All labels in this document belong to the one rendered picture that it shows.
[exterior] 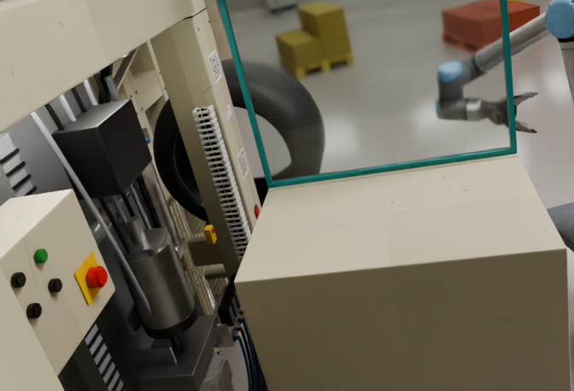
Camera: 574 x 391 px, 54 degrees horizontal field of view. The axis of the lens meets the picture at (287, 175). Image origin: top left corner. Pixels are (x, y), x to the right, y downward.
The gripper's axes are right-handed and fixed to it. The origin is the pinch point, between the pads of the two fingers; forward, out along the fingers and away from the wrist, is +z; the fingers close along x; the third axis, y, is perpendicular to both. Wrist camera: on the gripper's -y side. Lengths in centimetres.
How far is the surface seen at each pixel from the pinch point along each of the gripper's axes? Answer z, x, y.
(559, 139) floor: -19, 97, 202
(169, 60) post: -71, -50, -101
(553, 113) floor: -31, 97, 250
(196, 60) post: -64, -49, -98
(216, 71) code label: -65, -44, -91
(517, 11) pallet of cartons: -100, 58, 448
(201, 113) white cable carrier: -63, -36, -102
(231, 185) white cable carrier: -60, -15, -100
